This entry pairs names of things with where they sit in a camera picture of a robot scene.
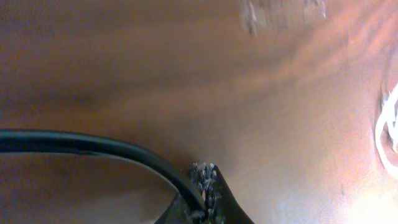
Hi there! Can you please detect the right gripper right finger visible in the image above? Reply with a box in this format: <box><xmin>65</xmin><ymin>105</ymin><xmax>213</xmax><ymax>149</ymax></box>
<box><xmin>189</xmin><ymin>163</ymin><xmax>254</xmax><ymax>224</ymax></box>

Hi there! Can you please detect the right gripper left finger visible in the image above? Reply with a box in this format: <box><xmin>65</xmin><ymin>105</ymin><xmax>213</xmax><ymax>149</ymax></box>
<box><xmin>154</xmin><ymin>193</ymin><xmax>193</xmax><ymax>224</ymax></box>

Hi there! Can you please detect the black usb cable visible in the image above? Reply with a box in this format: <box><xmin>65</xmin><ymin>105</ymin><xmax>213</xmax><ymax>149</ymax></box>
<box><xmin>0</xmin><ymin>129</ymin><xmax>208</xmax><ymax>218</ymax></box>

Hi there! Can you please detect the white usb cable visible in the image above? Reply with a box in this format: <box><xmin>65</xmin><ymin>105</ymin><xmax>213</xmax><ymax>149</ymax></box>
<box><xmin>374</xmin><ymin>82</ymin><xmax>398</xmax><ymax>181</ymax></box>

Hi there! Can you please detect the clear tape strip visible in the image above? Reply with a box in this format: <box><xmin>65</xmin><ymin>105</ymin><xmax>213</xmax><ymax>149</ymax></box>
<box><xmin>239</xmin><ymin>0</ymin><xmax>326</xmax><ymax>36</ymax></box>

